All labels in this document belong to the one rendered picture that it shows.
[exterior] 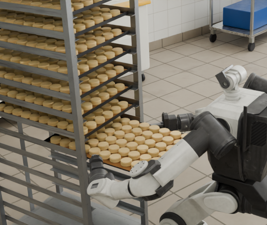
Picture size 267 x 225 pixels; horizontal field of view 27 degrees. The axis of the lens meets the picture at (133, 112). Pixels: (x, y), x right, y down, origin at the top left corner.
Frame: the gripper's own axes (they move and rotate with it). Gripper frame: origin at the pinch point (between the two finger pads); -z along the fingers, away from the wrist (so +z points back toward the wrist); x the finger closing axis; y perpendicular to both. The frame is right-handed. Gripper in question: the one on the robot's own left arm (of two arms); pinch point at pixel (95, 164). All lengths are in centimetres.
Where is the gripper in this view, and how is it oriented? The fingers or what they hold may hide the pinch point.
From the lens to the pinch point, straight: 238.5
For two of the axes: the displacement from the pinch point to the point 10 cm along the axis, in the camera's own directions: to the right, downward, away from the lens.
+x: -0.4, -9.0, -4.3
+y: -9.8, 1.1, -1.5
